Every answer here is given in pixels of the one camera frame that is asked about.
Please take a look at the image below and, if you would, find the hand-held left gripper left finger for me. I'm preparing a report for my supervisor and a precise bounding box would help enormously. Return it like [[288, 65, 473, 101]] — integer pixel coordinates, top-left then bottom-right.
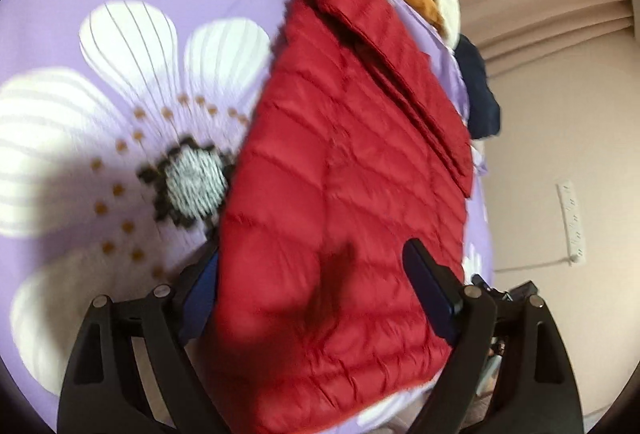
[[57, 239, 223, 434]]

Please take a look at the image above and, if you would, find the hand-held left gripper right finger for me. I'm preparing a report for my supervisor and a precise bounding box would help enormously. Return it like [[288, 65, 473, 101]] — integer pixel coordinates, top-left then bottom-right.
[[402, 238, 585, 434]]

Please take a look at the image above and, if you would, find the red puffer jacket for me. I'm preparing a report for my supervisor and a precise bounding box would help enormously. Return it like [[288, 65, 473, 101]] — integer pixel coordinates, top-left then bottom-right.
[[197, 0, 476, 422]]

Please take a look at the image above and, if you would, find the white power strip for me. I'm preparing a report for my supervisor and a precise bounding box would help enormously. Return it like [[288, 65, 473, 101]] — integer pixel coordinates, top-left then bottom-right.
[[556, 179, 588, 267]]

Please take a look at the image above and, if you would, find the dark navy garment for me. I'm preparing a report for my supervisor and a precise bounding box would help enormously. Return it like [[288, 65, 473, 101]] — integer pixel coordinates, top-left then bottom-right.
[[452, 34, 502, 140]]

